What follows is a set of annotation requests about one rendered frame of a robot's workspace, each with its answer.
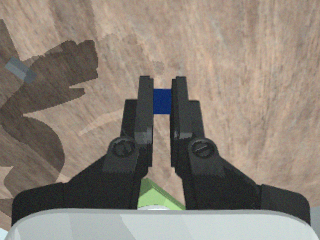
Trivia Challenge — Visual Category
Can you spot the grey rod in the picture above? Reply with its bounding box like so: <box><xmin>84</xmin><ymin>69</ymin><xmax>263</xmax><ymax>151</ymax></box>
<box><xmin>5</xmin><ymin>56</ymin><xmax>37</xmax><ymax>84</ymax></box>

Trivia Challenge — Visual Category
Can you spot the small blue block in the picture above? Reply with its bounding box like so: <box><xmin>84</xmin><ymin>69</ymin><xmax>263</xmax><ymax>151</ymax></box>
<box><xmin>153</xmin><ymin>89</ymin><xmax>171</xmax><ymax>115</ymax></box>

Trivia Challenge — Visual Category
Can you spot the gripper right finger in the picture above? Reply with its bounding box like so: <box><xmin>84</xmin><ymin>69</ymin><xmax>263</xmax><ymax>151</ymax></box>
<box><xmin>169</xmin><ymin>76</ymin><xmax>311</xmax><ymax>226</ymax></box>

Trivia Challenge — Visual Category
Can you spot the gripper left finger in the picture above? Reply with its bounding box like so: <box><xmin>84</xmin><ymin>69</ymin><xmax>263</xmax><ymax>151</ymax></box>
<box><xmin>11</xmin><ymin>76</ymin><xmax>154</xmax><ymax>227</ymax></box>

